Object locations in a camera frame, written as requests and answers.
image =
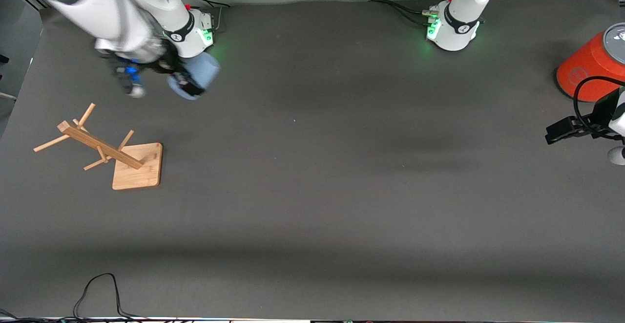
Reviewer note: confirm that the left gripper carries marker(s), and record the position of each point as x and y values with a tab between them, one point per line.
603	116

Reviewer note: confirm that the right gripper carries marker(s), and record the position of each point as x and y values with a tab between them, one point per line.
169	63

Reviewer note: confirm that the light blue cup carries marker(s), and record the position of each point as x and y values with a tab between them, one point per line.
205	71

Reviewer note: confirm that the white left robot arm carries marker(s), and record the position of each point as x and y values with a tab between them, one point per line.
461	15

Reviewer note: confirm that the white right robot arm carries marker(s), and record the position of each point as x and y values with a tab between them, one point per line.
117	10

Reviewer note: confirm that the orange can with grey lid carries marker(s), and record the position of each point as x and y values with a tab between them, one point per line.
591	69

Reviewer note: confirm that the wooden mug tree stand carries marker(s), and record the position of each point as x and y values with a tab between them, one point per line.
132	166

